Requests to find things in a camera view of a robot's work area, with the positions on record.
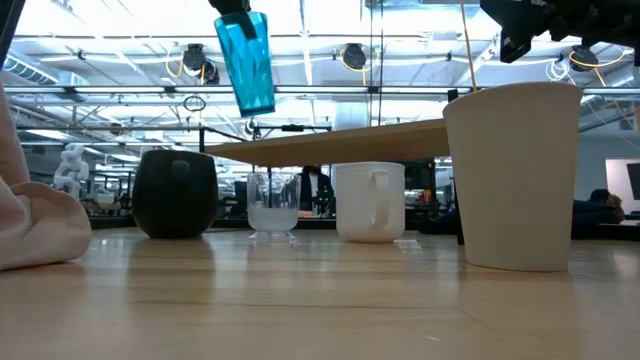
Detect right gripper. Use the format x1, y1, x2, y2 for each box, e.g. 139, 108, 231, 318
479, 0, 640, 67

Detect blue faceted plastic tumbler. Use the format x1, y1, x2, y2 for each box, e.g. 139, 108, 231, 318
213, 10, 277, 119

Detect tall cream cup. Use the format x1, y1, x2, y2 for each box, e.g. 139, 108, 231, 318
442, 81, 584, 273

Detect black mug orange inside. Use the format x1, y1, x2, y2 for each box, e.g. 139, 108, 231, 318
131, 149, 220, 240

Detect clear glass cup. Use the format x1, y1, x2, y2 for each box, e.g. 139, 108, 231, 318
246, 171, 302, 241

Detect white ceramic mug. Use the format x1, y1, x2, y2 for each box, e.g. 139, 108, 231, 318
333, 161, 407, 245

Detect wooden shelf black legs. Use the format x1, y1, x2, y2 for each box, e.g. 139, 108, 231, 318
198, 88, 467, 247

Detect person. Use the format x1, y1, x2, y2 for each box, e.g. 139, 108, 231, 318
588, 188, 626, 211
298, 165, 336, 217

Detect white screen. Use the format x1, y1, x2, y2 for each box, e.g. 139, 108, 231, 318
604, 158, 640, 217

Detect white robot figure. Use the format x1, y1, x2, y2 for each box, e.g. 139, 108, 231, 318
52, 143, 91, 202

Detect pink cloth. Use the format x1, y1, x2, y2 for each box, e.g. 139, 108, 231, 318
0, 84, 93, 272

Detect yellow cable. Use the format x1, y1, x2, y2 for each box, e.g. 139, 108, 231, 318
459, 0, 479, 92

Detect black ceiling cable reel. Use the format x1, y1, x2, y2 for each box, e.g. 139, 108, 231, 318
181, 43, 222, 86
341, 42, 368, 72
569, 44, 600, 72

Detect hanging black cable loop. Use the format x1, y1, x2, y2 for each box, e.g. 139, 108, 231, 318
182, 94, 208, 114

